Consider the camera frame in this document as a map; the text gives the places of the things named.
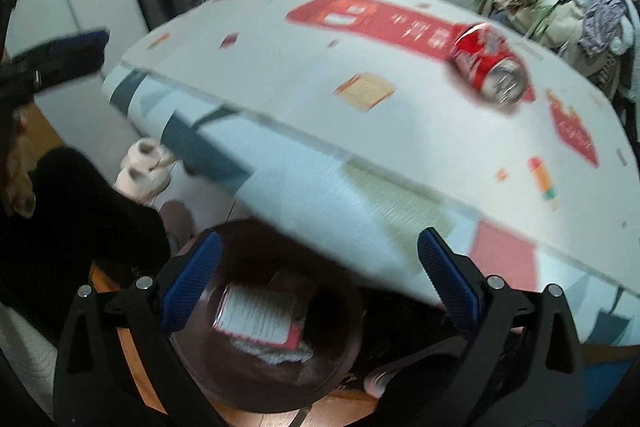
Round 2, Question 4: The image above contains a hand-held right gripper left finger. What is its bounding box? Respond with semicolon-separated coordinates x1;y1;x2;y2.
52;229;223;427

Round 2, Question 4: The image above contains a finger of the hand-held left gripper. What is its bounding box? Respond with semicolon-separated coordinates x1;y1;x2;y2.
30;28;111;92

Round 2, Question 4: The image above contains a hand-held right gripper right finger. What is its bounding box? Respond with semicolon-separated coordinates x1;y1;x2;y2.
417;227;588;427

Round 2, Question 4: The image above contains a red white packet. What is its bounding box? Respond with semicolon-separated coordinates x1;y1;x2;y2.
212;284;303;350

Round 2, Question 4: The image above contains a brown round trash bin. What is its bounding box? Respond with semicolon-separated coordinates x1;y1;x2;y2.
167;219;363;410

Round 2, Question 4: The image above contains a person's left hand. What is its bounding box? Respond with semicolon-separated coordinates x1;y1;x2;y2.
0;107;38;218

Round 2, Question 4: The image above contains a pink fluffy slipper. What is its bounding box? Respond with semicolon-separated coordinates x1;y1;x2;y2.
122;139;176;170
115;162;171;208

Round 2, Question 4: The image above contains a bear printed tablecloth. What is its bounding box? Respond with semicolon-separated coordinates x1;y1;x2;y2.
102;0;640;343

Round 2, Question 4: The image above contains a red soda can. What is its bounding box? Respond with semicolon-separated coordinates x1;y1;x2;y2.
447;22;531;104

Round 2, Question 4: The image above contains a pile of clothes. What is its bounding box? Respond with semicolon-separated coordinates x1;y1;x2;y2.
472;0;640;102

